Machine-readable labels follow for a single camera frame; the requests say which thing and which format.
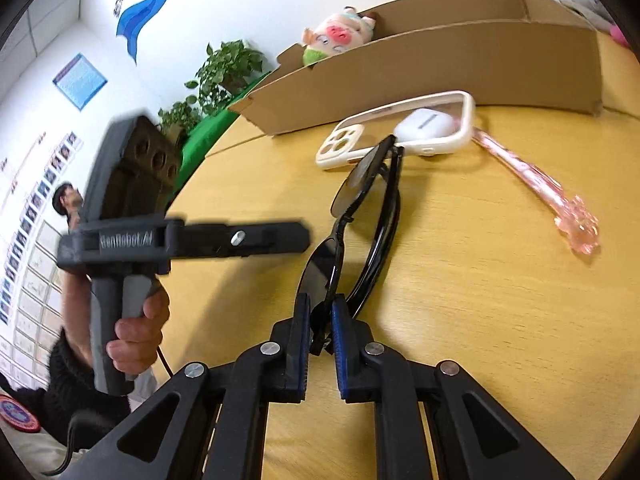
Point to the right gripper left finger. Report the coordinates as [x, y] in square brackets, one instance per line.
[208, 423]

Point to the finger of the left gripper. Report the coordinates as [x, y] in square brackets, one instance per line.
[219, 240]

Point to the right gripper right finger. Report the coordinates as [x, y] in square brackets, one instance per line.
[432, 421]

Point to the black sunglasses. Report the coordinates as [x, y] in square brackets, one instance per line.
[350, 260]

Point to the pink transparent pen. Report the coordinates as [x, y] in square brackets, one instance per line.
[571, 216]

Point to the white earbuds case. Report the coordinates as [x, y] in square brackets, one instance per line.
[425, 123]

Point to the white phone case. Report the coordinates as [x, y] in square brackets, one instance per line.
[350, 140]

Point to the black sleeve forearm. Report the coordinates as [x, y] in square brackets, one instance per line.
[71, 389]

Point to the person's left hand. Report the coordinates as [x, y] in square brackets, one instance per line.
[137, 339]

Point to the person in background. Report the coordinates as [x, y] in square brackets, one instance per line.
[67, 203]

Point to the green table cloth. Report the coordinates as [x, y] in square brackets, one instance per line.
[200, 140]

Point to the green potted plant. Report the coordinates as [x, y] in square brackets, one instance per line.
[224, 75]

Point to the pig plush toy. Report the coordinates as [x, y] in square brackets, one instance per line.
[347, 31]

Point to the brown cardboard box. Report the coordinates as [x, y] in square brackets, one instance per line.
[503, 52]

